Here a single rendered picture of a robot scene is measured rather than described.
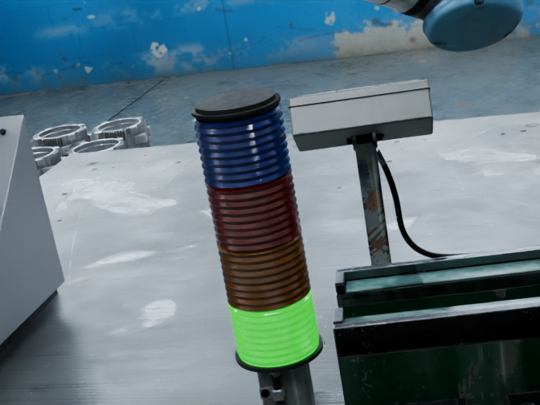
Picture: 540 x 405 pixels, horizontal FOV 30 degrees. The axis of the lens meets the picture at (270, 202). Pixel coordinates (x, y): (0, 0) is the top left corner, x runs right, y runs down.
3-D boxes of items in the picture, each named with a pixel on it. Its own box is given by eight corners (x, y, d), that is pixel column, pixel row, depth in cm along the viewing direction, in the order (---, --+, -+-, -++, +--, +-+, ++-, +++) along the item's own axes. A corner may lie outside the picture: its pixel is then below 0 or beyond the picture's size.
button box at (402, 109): (433, 134, 126) (428, 95, 127) (434, 117, 119) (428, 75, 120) (298, 153, 128) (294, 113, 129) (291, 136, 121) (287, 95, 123)
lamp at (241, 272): (312, 272, 74) (304, 214, 72) (309, 308, 68) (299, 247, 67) (232, 281, 74) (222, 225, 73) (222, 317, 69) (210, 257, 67)
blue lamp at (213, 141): (294, 155, 71) (284, 93, 69) (288, 182, 65) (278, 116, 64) (210, 166, 71) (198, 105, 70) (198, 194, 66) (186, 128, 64)
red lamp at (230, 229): (304, 214, 72) (294, 155, 71) (299, 247, 67) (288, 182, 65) (222, 225, 73) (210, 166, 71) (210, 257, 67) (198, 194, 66)
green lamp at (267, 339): (321, 327, 75) (312, 272, 74) (319, 366, 69) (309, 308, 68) (243, 335, 76) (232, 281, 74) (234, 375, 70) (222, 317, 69)
